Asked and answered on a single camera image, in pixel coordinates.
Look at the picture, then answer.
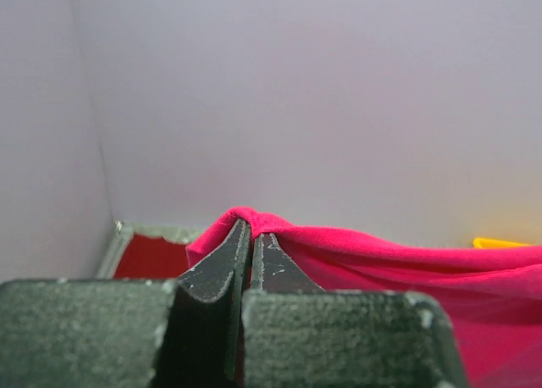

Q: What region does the yellow plastic tray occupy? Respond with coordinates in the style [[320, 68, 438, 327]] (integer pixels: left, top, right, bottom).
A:
[[473, 237, 531, 249]]

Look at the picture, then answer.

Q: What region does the aluminium frame rail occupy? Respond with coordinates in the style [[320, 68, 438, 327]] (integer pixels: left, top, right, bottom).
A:
[[95, 220, 131, 279]]

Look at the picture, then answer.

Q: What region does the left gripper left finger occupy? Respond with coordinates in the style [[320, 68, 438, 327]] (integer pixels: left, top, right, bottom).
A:
[[163, 219, 251, 387]]

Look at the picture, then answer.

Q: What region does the folded dark red t shirt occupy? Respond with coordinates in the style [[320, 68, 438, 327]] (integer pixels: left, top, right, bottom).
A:
[[113, 234, 189, 279]]

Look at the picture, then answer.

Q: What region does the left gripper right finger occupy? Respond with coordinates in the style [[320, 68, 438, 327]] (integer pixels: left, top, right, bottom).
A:
[[243, 234, 324, 387]]

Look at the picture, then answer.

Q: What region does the pink t shirt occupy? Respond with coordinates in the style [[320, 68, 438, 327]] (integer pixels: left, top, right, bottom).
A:
[[187, 207, 541, 387]]

